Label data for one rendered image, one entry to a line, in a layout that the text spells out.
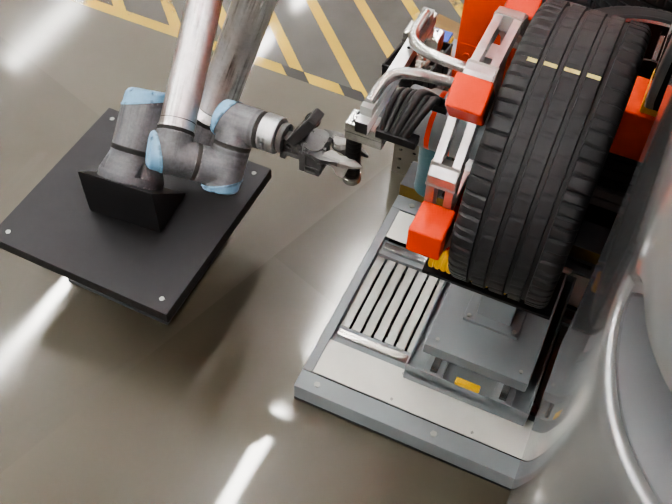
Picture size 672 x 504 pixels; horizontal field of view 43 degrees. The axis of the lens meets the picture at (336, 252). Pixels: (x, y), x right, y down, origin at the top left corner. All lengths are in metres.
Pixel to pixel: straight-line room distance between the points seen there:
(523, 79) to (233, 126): 0.70
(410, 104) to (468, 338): 0.85
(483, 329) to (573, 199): 0.84
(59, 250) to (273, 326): 0.67
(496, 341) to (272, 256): 0.82
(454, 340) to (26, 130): 1.78
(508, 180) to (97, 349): 1.47
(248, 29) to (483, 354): 1.07
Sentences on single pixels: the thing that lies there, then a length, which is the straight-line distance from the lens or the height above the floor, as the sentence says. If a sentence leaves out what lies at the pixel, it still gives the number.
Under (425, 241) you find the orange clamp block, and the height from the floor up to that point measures 0.87.
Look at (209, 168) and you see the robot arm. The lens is 2.03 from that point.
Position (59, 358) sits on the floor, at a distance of 2.70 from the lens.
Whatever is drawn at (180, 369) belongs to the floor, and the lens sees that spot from 2.60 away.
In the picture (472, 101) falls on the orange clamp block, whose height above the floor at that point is 1.14.
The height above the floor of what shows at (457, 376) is 0.15.
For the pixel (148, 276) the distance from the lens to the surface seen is 2.43.
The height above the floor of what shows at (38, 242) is 0.30.
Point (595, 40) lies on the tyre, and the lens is 1.80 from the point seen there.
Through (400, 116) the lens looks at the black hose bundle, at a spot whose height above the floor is 1.01.
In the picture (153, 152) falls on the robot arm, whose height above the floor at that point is 0.81.
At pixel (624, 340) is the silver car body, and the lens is 0.98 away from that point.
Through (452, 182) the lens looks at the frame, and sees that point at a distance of 1.75.
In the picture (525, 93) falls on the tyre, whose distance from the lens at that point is 1.70.
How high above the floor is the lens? 2.25
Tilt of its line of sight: 53 degrees down
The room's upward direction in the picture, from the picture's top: 3 degrees clockwise
